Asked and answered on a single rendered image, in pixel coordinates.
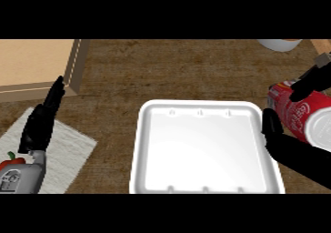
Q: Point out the white cloth placemat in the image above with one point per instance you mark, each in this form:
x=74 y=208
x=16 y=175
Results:
x=60 y=148

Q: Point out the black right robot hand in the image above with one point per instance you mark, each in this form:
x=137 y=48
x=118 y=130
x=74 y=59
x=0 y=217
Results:
x=296 y=154

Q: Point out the pale wooden box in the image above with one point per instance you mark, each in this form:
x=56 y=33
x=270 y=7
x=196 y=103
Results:
x=31 y=65

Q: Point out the red soda can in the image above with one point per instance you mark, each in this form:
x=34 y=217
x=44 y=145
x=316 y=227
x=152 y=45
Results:
x=307 y=115

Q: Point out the red bell pepper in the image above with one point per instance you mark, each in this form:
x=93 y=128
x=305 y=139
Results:
x=9 y=164

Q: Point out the white round bowl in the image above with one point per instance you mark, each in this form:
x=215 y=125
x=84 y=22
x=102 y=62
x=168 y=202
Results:
x=279 y=44

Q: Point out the white foam tray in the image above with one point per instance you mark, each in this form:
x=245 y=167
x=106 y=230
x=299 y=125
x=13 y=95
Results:
x=204 y=147

